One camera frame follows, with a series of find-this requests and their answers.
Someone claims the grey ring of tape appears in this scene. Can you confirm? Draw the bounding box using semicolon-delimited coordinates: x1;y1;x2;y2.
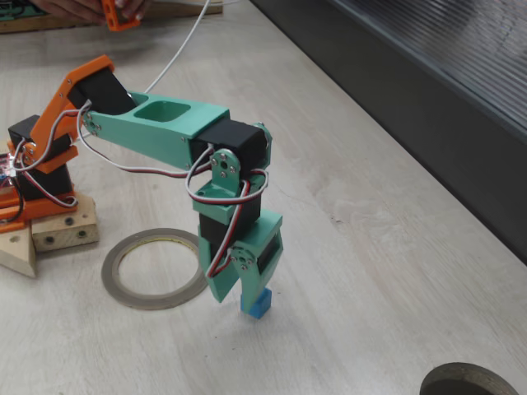
100;227;211;311

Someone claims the short wooden base block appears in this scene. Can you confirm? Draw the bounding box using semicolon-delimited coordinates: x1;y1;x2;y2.
31;195;100;253

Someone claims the grey partition with ribbed glass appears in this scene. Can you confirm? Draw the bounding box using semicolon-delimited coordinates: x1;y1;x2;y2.
250;0;527;267

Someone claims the blue cube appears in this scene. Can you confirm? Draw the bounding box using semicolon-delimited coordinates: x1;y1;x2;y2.
240;287;273;321

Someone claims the white usb cable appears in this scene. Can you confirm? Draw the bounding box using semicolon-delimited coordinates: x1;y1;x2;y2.
73;0;244;143

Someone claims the wooden board under leader arm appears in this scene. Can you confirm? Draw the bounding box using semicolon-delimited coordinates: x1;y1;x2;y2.
0;0;223;35

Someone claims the person's hand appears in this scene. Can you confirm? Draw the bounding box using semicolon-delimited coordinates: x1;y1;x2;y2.
32;0;146;26

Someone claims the round cable hole grommet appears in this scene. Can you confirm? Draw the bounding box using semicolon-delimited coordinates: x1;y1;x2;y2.
418;361;522;395

